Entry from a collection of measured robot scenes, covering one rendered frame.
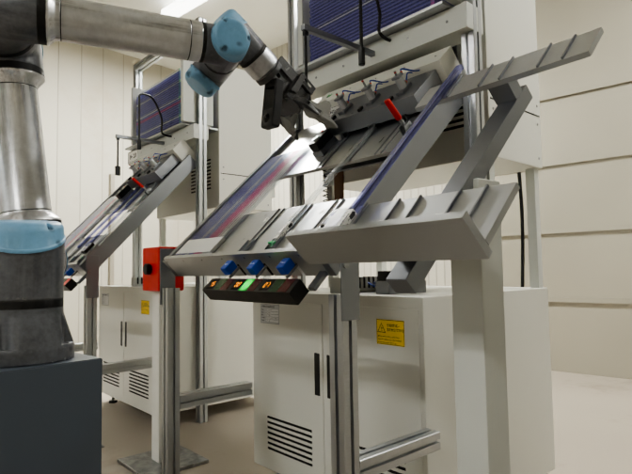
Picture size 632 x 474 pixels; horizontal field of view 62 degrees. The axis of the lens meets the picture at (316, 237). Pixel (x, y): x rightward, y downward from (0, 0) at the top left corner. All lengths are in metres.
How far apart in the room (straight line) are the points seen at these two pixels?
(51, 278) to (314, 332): 0.82
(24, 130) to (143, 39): 0.28
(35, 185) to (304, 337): 0.85
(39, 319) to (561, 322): 3.32
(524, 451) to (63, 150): 4.83
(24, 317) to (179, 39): 0.55
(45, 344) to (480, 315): 0.68
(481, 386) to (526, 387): 0.83
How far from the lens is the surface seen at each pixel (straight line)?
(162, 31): 1.06
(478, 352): 0.88
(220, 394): 1.76
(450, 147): 1.64
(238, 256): 1.26
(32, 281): 0.93
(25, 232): 0.94
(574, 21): 4.07
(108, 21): 1.05
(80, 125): 5.73
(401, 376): 1.33
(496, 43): 1.71
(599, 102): 3.86
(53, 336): 0.94
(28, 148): 1.11
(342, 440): 1.06
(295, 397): 1.64
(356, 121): 1.53
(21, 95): 1.14
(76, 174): 5.61
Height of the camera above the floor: 0.69
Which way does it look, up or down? 4 degrees up
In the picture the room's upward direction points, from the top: 1 degrees counter-clockwise
